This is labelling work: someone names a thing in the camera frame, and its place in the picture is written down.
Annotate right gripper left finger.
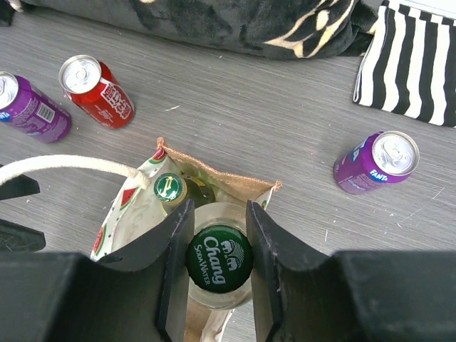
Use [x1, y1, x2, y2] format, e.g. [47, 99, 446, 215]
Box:
[1, 201, 195, 341]

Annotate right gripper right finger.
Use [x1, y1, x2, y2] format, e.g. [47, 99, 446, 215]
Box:
[246, 202, 455, 341]

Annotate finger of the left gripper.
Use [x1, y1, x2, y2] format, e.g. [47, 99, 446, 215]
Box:
[0, 219, 46, 252]
[1, 164, 40, 200]

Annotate clear glass bottle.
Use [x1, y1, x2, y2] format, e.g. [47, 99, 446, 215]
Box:
[186, 202, 254, 310]

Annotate green glass bottle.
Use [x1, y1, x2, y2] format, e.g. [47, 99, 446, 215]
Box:
[153, 172, 215, 216]

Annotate red cola can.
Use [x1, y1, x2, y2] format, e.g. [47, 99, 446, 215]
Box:
[58, 55, 135, 129]

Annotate purple soda can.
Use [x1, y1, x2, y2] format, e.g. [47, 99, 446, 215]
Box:
[333, 130, 420, 195]

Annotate purple can at left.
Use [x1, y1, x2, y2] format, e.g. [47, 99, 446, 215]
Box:
[1, 71, 72, 143]

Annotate black white striped cloth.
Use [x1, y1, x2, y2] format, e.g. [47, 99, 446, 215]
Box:
[353, 1, 455, 128]

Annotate black floral plush blanket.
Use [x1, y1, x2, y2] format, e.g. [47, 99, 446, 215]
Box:
[1, 0, 378, 60]

